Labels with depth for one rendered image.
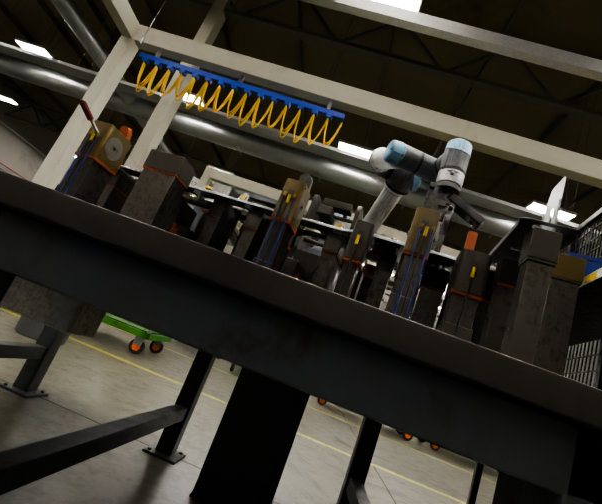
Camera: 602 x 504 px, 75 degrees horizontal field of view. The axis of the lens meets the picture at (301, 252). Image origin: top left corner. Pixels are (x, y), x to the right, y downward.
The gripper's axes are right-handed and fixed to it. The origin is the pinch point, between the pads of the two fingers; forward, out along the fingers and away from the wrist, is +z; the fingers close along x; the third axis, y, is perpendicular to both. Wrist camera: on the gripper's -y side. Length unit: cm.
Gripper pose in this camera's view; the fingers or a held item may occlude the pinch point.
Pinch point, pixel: (437, 251)
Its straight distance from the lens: 115.9
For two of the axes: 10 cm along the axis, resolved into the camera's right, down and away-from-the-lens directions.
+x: -1.7, -3.2, -9.3
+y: -9.3, -2.8, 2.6
